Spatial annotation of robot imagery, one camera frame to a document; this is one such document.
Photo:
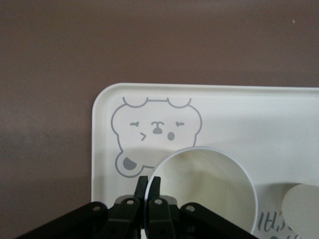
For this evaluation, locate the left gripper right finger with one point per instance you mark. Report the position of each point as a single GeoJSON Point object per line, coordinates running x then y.
{"type": "Point", "coordinates": [162, 219]}

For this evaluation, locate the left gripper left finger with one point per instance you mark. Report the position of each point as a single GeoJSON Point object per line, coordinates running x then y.
{"type": "Point", "coordinates": [124, 219]}

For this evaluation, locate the white cup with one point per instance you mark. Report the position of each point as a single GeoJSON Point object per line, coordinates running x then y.
{"type": "Point", "coordinates": [199, 179]}
{"type": "Point", "coordinates": [304, 204]}

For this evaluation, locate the cream tray with bear print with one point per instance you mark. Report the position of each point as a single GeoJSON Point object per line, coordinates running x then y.
{"type": "Point", "coordinates": [224, 119]}

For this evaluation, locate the brown table cover mat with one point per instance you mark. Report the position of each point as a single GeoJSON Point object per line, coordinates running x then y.
{"type": "Point", "coordinates": [49, 74]}

